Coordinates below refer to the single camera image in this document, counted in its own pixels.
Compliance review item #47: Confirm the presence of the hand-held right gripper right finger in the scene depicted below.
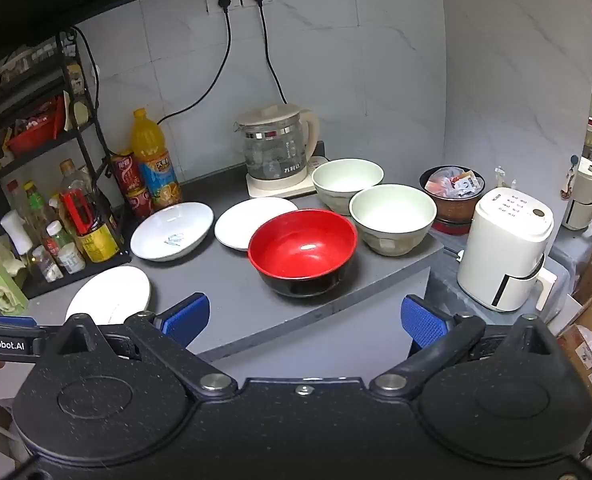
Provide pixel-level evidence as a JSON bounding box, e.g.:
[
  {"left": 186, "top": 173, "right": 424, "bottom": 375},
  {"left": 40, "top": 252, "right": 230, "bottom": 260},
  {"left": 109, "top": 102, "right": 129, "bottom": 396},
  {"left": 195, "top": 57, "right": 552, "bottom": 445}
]
[{"left": 368, "top": 295, "right": 559, "bottom": 402}]

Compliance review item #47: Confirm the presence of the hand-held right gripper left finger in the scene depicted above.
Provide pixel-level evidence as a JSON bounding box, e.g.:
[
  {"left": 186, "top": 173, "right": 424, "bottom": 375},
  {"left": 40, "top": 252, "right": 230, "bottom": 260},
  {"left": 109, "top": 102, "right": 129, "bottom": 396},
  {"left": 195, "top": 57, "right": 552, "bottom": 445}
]
[{"left": 53, "top": 292, "right": 239, "bottom": 402}]

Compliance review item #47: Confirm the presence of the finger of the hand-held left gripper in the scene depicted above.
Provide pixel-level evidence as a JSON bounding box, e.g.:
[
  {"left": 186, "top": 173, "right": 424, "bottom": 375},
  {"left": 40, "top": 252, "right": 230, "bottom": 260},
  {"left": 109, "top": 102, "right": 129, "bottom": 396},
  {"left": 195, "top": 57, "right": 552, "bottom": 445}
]
[{"left": 0, "top": 314, "right": 64, "bottom": 333}]

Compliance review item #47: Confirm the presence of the white plate blue lettering print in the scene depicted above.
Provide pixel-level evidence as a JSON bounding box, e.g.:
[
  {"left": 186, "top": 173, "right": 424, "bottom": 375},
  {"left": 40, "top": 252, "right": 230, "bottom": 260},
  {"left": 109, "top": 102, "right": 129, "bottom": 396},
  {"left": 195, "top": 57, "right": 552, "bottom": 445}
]
[{"left": 65, "top": 266, "right": 152, "bottom": 326}]

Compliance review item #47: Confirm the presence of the white plate crossed cutlery print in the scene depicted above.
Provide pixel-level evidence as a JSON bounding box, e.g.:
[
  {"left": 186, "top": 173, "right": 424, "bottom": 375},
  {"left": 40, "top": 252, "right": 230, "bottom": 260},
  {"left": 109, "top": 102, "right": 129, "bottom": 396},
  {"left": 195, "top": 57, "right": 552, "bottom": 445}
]
[{"left": 130, "top": 202, "right": 215, "bottom": 262}]

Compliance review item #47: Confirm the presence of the white ceramic bowl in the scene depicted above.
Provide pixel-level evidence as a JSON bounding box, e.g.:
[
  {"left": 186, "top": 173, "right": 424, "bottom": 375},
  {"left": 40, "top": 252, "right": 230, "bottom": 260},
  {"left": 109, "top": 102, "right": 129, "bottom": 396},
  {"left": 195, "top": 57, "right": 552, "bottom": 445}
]
[
  {"left": 311, "top": 158, "right": 385, "bottom": 216},
  {"left": 349, "top": 183, "right": 438, "bottom": 257}
]

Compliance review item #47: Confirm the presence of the plain white plate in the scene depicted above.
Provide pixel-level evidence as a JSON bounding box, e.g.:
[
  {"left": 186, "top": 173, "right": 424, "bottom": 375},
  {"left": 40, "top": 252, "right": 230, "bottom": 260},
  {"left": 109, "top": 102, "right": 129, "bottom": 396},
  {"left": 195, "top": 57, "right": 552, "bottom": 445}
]
[{"left": 214, "top": 197, "right": 299, "bottom": 252}]

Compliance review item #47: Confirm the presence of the red and black bowl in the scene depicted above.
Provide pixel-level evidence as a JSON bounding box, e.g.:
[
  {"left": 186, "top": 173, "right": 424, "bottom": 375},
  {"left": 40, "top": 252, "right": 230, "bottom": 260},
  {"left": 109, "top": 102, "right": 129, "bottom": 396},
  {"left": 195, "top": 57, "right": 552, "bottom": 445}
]
[{"left": 247, "top": 209, "right": 359, "bottom": 298}]

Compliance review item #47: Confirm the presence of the small clear jar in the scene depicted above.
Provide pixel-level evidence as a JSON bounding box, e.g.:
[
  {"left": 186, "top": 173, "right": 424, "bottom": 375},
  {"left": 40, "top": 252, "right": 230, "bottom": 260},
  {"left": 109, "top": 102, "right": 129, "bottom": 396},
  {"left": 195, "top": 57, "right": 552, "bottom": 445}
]
[{"left": 31, "top": 245, "right": 64, "bottom": 283}]

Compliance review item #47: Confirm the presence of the white labelled jar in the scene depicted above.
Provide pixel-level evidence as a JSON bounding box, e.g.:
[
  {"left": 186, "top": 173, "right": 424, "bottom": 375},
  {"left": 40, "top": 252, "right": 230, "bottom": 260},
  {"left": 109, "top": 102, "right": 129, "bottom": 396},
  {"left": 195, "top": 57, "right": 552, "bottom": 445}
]
[{"left": 56, "top": 242, "right": 87, "bottom": 275}]

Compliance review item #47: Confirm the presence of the white squeeze bottle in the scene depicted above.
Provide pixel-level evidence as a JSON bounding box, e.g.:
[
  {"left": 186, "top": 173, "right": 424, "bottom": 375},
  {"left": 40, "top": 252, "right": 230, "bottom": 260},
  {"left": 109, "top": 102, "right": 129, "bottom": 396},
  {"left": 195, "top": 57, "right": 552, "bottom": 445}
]
[{"left": 0, "top": 210, "right": 34, "bottom": 256}]

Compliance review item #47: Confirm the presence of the small white-cap bottle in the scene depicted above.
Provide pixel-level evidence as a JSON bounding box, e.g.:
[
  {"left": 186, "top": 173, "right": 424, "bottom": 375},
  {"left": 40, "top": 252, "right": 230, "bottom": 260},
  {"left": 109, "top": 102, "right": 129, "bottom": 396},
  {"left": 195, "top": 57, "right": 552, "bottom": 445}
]
[{"left": 45, "top": 220, "right": 74, "bottom": 261}]

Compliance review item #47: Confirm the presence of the white air fryer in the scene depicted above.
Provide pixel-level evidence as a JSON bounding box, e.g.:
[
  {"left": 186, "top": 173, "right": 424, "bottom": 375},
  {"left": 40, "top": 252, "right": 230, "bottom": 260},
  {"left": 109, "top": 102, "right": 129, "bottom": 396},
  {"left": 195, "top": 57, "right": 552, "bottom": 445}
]
[{"left": 457, "top": 187, "right": 557, "bottom": 313}]

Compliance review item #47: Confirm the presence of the red drink can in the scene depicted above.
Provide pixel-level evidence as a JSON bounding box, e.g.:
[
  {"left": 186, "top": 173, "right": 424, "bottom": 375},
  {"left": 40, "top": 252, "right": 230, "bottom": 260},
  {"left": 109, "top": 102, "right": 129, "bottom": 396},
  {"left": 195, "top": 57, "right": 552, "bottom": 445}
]
[
  {"left": 125, "top": 187, "right": 155, "bottom": 221},
  {"left": 110, "top": 152, "right": 144, "bottom": 198}
]

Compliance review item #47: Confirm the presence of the metal trash bin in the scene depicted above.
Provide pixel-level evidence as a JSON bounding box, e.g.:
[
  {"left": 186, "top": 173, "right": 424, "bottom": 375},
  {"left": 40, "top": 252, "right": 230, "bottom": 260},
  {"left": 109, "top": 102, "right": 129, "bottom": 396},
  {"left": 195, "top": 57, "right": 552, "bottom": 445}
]
[{"left": 418, "top": 165, "right": 487, "bottom": 236}]

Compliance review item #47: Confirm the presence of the cream kettle base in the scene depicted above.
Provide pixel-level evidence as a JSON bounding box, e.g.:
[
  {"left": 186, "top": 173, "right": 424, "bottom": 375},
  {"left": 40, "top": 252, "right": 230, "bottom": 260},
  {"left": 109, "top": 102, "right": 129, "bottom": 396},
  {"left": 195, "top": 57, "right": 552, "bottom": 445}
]
[{"left": 246, "top": 155, "right": 332, "bottom": 200}]

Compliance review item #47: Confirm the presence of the orange juice bottle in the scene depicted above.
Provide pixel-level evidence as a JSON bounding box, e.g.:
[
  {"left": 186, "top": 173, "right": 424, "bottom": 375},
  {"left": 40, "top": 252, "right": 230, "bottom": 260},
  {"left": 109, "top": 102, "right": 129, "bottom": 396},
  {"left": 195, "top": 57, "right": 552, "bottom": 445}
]
[{"left": 130, "top": 107, "right": 183, "bottom": 211}]

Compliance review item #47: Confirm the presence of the red basket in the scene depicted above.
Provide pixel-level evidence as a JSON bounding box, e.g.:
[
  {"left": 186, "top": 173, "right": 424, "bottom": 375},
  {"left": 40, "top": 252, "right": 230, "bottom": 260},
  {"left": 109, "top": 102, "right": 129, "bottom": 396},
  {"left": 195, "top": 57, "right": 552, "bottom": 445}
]
[{"left": 6, "top": 115, "right": 59, "bottom": 157}]

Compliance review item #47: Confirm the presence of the glass electric kettle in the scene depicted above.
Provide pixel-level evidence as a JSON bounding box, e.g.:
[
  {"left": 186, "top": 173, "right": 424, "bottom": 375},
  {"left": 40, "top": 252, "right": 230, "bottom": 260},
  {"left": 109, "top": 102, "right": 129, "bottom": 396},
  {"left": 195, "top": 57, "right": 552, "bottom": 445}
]
[{"left": 234, "top": 104, "right": 322, "bottom": 183}]

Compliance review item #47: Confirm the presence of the white small appliance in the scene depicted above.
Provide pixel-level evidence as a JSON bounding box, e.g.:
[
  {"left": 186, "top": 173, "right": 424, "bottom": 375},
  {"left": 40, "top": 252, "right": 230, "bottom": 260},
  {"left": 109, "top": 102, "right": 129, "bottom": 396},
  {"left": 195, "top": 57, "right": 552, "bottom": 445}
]
[{"left": 561, "top": 156, "right": 592, "bottom": 231}]

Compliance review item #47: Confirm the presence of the black metal rack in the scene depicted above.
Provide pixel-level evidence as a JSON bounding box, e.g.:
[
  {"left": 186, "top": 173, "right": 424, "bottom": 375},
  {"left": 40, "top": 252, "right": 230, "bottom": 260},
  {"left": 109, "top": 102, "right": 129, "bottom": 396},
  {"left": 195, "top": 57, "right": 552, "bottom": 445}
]
[{"left": 0, "top": 30, "right": 133, "bottom": 301}]

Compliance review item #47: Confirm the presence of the dark range hood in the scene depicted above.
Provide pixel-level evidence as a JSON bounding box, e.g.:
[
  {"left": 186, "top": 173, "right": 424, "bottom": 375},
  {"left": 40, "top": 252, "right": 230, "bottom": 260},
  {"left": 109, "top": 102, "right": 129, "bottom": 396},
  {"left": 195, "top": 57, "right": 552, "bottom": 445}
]
[{"left": 0, "top": 0, "right": 237, "bottom": 68}]

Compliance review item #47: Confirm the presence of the soy sauce bottle red handle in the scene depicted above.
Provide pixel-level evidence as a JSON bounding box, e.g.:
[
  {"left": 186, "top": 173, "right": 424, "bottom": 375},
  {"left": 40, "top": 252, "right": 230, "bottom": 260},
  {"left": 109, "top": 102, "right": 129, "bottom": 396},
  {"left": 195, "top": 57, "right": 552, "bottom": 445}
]
[{"left": 58, "top": 160, "right": 122, "bottom": 264}]

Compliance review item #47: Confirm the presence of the black power cable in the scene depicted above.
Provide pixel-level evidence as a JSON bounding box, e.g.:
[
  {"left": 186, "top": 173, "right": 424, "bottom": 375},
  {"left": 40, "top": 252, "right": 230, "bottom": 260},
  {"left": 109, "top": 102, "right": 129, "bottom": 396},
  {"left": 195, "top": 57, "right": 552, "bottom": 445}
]
[
  {"left": 156, "top": 0, "right": 235, "bottom": 126},
  {"left": 253, "top": 0, "right": 289, "bottom": 106}
]

